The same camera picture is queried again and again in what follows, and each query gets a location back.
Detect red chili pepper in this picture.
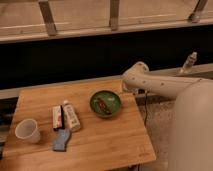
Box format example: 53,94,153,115
98,101,111,114

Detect right metal window bracket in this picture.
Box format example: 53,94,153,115
188,0,208,23

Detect green ceramic bowl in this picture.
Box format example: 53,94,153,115
89,90,122,119

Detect middle metal window bracket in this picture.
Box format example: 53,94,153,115
109,0,120,31

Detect white spray bottle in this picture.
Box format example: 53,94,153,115
180,52,197,74

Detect metal window bracket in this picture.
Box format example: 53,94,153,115
188,0,208,23
109,0,120,31
38,0,57,36

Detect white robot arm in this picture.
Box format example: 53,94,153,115
122,62,213,171

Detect red and white box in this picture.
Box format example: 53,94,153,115
52,106,64,131

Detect blue sponge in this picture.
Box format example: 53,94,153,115
53,129,71,152

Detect left metal window bracket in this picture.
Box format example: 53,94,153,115
38,0,57,36

